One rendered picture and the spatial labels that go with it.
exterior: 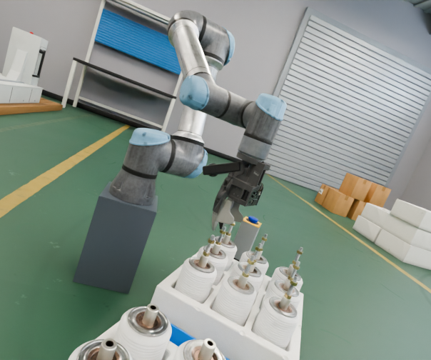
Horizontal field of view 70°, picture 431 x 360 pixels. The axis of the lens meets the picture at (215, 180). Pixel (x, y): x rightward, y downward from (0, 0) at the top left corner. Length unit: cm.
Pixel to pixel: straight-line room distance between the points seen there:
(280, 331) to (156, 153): 60
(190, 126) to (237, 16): 521
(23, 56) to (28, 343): 359
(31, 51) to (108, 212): 336
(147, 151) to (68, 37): 527
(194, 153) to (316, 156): 562
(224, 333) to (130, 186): 50
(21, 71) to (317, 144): 507
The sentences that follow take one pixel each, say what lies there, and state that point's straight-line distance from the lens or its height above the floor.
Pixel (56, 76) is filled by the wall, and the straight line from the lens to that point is 616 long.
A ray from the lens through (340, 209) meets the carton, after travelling 475.
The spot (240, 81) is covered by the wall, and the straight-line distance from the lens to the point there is 604.
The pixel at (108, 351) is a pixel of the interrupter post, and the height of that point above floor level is 28.
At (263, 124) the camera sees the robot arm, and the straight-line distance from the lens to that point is 74.
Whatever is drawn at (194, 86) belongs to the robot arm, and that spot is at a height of 69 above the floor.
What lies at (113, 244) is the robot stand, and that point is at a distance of 104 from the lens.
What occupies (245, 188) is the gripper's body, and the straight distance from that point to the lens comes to 74.
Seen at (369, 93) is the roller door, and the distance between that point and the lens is 701.
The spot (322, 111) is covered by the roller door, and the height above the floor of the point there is 152.
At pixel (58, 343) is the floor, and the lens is 93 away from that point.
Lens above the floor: 63
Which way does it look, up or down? 10 degrees down
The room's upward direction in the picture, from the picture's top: 21 degrees clockwise
